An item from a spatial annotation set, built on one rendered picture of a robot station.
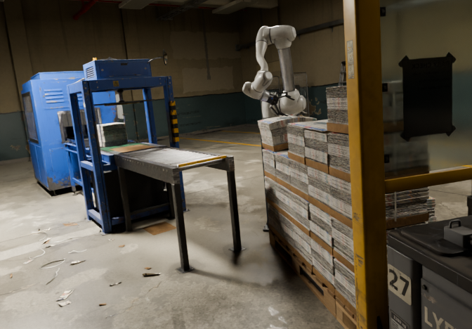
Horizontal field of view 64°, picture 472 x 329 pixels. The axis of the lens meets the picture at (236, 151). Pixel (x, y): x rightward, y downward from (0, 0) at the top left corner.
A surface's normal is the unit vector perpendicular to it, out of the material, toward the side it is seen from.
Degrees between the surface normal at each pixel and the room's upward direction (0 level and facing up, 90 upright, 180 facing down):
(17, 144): 90
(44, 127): 90
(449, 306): 90
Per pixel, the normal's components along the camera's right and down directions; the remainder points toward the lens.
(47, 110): 0.58, 0.07
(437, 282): -0.97, 0.12
